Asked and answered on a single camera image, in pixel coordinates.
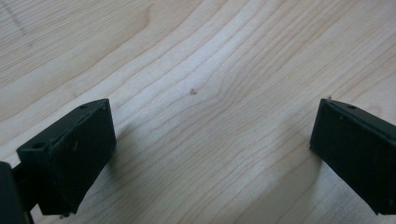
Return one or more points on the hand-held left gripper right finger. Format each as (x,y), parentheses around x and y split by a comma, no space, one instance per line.
(355,149)

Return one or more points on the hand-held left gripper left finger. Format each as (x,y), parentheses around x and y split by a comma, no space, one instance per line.
(71,155)

